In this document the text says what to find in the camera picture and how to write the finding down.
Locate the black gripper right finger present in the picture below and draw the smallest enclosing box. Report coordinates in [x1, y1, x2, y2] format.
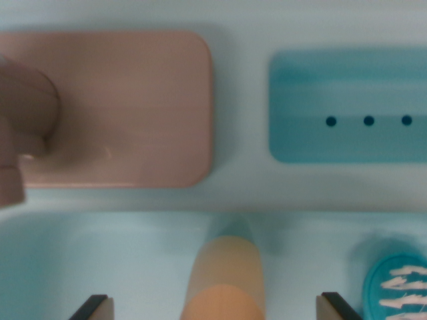
[316, 291, 363, 320]

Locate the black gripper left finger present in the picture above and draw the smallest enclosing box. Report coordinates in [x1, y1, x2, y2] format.
[69, 294, 115, 320]

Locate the beige detergent bottle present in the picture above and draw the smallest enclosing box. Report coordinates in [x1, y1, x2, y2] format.
[179, 235, 266, 320]

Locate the light blue toy sink unit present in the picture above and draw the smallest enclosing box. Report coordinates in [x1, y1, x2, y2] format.
[0, 0, 427, 320]

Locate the teal dish brush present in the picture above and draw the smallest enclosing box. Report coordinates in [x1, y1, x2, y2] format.
[362, 253, 427, 320]

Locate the grey toy faucet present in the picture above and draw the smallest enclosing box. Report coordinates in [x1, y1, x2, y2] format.
[0, 30, 214, 209]

